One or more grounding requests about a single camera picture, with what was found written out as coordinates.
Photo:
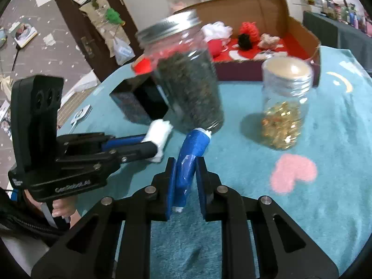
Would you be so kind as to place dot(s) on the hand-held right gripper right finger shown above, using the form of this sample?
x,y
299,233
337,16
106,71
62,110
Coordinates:
x,y
200,189

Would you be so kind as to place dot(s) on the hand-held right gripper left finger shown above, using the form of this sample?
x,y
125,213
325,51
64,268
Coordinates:
x,y
171,186

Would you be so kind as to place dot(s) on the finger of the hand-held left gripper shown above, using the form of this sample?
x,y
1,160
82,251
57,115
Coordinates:
x,y
139,151
128,141

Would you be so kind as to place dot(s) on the white fluffy cotton wad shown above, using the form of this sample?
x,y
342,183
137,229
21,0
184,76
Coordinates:
x,y
158,133

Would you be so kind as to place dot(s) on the blue taped tube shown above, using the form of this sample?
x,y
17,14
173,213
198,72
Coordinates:
x,y
189,151

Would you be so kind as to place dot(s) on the cardboard box with red inside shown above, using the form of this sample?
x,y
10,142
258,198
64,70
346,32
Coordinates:
x,y
252,5

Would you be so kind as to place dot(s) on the person's left hand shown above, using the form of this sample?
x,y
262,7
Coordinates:
x,y
62,207

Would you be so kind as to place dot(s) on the black open box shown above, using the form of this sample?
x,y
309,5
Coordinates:
x,y
128,104

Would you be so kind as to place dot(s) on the white card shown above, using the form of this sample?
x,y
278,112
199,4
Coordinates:
x,y
81,114

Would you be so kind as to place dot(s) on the white board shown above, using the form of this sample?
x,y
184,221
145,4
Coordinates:
x,y
77,93

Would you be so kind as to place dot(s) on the glass jar of dark leaves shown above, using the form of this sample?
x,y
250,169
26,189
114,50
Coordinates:
x,y
189,93

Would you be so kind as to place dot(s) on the red round cushion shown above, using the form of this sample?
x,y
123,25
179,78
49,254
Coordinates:
x,y
142,65

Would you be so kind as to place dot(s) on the clear plastic bag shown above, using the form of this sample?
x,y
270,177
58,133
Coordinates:
x,y
123,52

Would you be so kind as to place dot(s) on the glass jar of gold beads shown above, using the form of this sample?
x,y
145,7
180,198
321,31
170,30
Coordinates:
x,y
282,128

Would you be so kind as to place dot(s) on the dark brown door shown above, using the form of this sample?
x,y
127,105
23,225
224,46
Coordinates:
x,y
72,20

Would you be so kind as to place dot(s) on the green plush toy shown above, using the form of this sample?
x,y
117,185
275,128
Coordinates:
x,y
114,16

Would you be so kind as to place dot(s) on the beige hanging organiser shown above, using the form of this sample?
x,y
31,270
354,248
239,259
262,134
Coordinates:
x,y
98,17

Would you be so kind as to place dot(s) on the white mesh bath pouf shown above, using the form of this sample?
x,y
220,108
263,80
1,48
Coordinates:
x,y
216,30

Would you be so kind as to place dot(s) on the pink plush toy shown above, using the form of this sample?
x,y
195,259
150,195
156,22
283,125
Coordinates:
x,y
177,4

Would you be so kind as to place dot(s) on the black yarn pompom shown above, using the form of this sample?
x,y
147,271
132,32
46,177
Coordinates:
x,y
245,42

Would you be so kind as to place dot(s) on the red yarn pompom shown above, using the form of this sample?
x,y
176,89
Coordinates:
x,y
250,29

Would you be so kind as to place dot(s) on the table with grey cloth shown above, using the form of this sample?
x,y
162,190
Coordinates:
x,y
328,29

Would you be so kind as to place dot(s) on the row of cosmetic bottles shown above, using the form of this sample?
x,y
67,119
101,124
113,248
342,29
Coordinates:
x,y
343,8

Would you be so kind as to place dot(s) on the framed wall photo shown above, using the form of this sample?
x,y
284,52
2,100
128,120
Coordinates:
x,y
25,33

